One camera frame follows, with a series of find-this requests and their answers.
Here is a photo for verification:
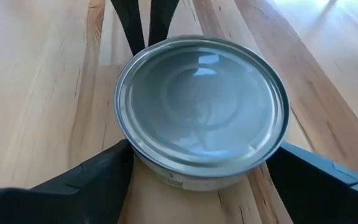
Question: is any plain silver-lidded seafood can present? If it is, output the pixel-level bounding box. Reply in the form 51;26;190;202
113;35;291;192

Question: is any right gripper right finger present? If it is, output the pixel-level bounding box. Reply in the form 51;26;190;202
265;141;358;224

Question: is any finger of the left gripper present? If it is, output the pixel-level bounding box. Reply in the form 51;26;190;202
110;0;146;56
147;0;180;47

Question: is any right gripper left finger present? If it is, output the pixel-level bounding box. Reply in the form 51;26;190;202
0;139;135;224

